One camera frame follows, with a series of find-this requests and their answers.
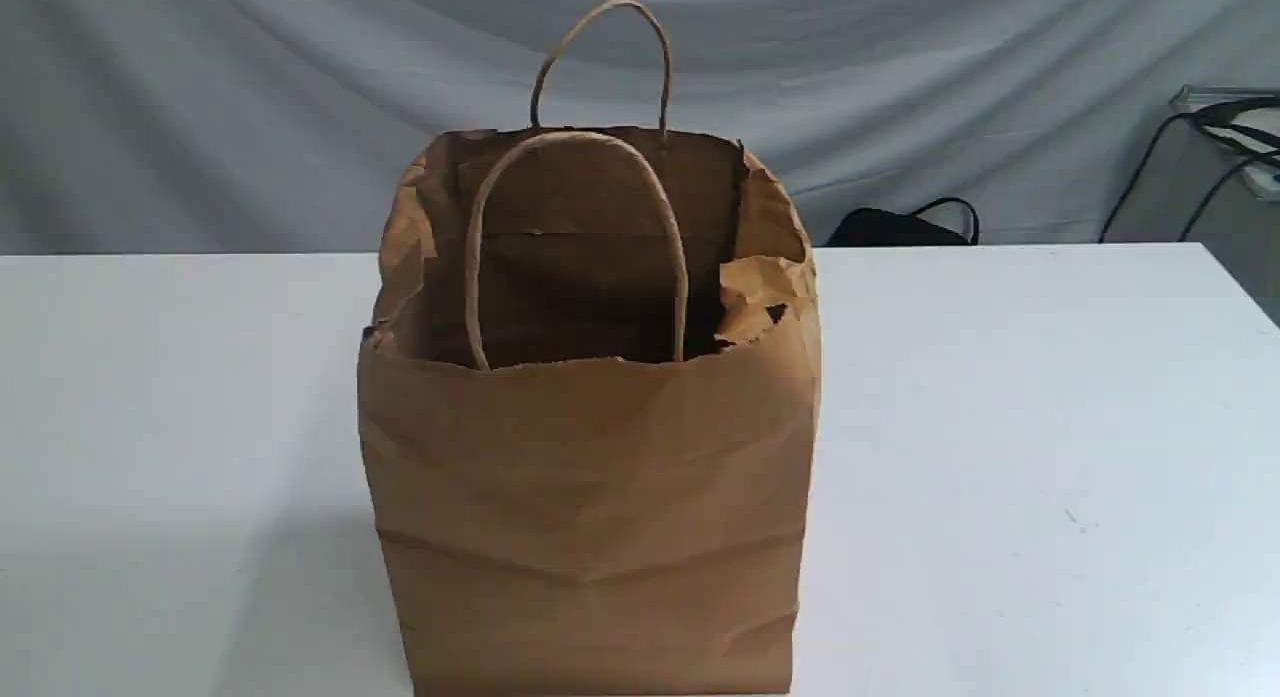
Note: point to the black object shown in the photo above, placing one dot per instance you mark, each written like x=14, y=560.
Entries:
x=873, y=228

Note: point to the grey backdrop cloth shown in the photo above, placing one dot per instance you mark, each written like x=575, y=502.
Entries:
x=284, y=125

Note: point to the brown paper bag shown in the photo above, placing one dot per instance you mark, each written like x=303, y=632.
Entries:
x=588, y=402

